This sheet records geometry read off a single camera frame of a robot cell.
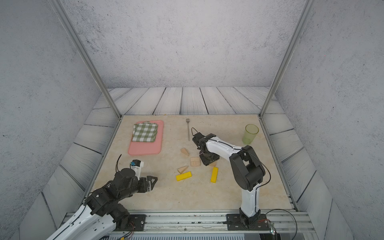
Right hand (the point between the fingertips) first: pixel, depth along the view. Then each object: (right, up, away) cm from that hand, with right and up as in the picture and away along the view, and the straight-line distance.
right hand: (212, 160), depth 91 cm
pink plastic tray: (-45, +6, +11) cm, 47 cm away
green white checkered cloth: (-47, +16, +18) cm, 52 cm away
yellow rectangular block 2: (+2, -6, 0) cm, 6 cm away
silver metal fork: (-16, +25, +27) cm, 40 cm away
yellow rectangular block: (-17, -9, -2) cm, 19 cm away
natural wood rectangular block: (-10, -2, +2) cm, 11 cm away
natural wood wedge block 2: (-18, -5, -1) cm, 18 cm away
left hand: (-30, -6, -15) cm, 35 cm away
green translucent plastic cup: (+25, +18, +3) cm, 31 cm away
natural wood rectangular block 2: (-10, 0, +5) cm, 12 cm away
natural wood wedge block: (0, 0, -8) cm, 8 cm away
